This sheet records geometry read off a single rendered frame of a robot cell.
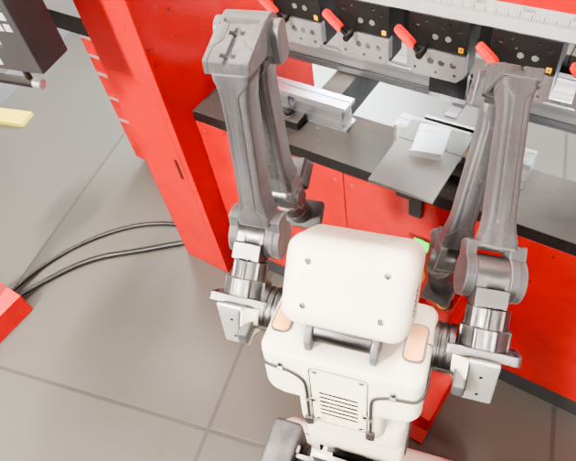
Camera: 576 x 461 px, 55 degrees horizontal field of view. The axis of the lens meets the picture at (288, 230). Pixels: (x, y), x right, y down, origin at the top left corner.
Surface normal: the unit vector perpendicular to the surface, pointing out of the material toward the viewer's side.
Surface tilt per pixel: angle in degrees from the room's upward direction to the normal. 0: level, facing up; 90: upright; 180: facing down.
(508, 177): 33
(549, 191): 0
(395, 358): 8
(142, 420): 0
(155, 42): 90
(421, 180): 0
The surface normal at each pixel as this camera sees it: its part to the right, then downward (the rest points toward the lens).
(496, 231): 0.00, -0.12
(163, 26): 0.83, 0.36
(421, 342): -0.09, -0.72
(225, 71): -0.32, 0.65
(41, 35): 0.92, 0.20
